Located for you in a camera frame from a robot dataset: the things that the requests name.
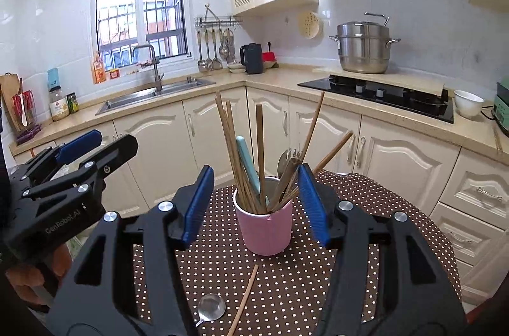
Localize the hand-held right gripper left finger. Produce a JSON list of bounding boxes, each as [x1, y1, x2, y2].
[[45, 165, 215, 336]]

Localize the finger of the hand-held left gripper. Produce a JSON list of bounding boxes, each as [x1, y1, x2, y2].
[[11, 129, 103, 184], [22, 134, 139, 200]]

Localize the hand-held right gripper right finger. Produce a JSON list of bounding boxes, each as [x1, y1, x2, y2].
[[297, 163, 468, 336]]

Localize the pink cup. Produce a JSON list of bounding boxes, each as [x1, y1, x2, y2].
[[233, 176, 294, 256]]

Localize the bunch of wooden chopsticks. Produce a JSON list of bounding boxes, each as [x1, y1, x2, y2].
[[215, 90, 354, 215]]

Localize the thin reddish wooden chopstick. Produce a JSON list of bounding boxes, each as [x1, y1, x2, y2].
[[227, 264, 259, 336]]

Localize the person's left hand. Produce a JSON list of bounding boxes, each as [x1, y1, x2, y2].
[[5, 244, 73, 308]]

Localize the glass jar with beige contents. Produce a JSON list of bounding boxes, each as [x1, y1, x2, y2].
[[50, 86, 71, 121]]

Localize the purple utensil drying rack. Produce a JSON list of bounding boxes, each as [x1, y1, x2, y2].
[[12, 90, 43, 144]]

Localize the stainless steel sink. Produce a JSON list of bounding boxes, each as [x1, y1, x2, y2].
[[95, 78, 216, 116]]

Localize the teal plastic utensil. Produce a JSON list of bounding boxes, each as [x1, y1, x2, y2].
[[236, 136, 261, 197]]

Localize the tall orange packet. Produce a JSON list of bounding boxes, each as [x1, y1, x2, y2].
[[92, 52, 107, 84]]

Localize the wooden cutting board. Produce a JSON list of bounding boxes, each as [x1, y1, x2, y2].
[[0, 73, 24, 134]]

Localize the metal kitchen faucet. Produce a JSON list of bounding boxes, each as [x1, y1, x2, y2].
[[131, 44, 164, 92]]

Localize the cream base kitchen cabinets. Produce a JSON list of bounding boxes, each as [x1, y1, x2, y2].
[[14, 86, 509, 305]]

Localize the metal ladle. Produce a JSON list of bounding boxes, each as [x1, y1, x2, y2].
[[197, 30, 206, 71]]

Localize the metal spatula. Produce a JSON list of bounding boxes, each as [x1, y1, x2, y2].
[[212, 29, 222, 70]]

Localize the barred kitchen window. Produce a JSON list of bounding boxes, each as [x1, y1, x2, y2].
[[92, 0, 189, 70]]

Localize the black gas stove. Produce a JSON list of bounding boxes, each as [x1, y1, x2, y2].
[[297, 75, 455, 124]]

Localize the metal whisk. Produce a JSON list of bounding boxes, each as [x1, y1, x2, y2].
[[226, 28, 236, 63]]

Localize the black electric kettle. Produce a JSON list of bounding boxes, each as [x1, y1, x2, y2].
[[240, 43, 264, 75]]

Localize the stainless steel steamer pot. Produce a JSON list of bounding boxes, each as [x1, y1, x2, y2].
[[329, 12, 401, 74]]

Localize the white bowl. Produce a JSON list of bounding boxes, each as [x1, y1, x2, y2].
[[454, 90, 485, 119]]

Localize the green kitchen appliance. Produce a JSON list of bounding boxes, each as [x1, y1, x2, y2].
[[491, 81, 509, 138]]

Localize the metal wall utensil rail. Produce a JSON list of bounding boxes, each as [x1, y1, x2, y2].
[[194, 15, 244, 31]]

